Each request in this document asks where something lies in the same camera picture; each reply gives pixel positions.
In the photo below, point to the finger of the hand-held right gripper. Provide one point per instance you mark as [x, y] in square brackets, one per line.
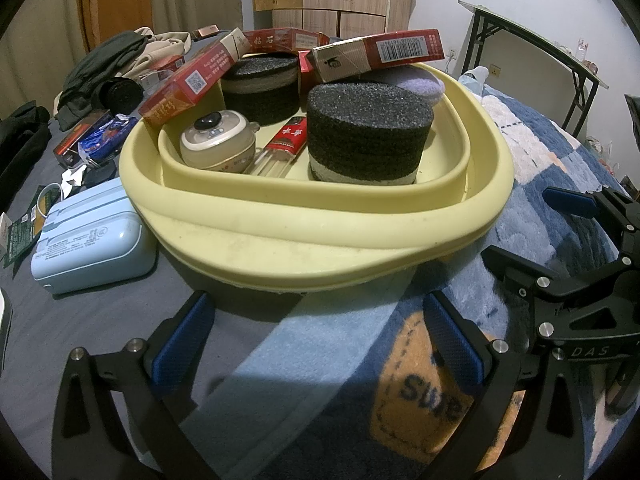
[570, 202]
[520, 272]

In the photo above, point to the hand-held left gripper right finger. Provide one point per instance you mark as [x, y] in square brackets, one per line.
[452, 340]

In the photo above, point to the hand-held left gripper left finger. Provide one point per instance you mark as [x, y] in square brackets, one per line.
[185, 340]

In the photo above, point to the cream yellow plastic basin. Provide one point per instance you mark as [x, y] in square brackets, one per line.
[310, 230]

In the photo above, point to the purple round pad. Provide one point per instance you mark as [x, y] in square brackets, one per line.
[420, 85]

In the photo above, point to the round white device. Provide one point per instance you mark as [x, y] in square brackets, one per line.
[215, 142]

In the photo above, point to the red clear pen tube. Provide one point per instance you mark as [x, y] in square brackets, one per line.
[282, 145]

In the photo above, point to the red and grey box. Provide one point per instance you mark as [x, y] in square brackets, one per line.
[380, 55]

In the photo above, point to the red box with grey end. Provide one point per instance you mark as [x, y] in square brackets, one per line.
[190, 80]

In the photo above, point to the red and white box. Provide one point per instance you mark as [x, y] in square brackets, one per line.
[282, 41]

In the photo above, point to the blue white checkered blanket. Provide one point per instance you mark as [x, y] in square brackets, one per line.
[350, 360]

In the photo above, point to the grey bed sheet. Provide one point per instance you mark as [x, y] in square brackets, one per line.
[75, 325]

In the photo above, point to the light blue hard case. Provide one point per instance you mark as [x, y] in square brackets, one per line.
[90, 240]

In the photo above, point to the black folding table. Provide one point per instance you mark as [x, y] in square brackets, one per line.
[530, 40]

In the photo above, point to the green packet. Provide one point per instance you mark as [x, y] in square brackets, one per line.
[20, 237]

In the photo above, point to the black foam cylinder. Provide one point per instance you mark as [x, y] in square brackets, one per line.
[367, 130]
[260, 90]

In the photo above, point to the small packets on bed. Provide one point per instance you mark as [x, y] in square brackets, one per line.
[95, 137]

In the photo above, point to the black cloth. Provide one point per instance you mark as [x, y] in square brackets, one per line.
[20, 140]

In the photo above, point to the dark green clothing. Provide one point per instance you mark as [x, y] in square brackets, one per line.
[95, 67]

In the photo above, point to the beige clothing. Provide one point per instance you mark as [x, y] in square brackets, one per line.
[160, 47]

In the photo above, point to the brown wooden door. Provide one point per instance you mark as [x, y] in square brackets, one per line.
[112, 0]

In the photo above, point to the black camera lens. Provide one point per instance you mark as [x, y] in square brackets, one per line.
[120, 94]

